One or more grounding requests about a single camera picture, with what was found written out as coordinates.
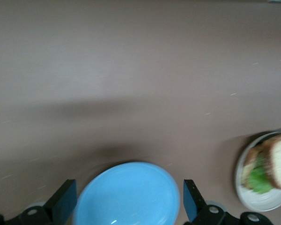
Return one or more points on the green lettuce leaf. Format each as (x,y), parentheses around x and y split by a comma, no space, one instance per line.
(260,180)

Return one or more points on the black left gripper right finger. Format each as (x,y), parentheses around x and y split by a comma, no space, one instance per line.
(193,201)

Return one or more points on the beige plate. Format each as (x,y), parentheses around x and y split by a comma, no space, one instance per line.
(253,201)

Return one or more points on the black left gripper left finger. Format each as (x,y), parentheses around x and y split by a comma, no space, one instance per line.
(61,201)

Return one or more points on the blue plate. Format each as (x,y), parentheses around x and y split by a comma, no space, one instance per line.
(128,194)

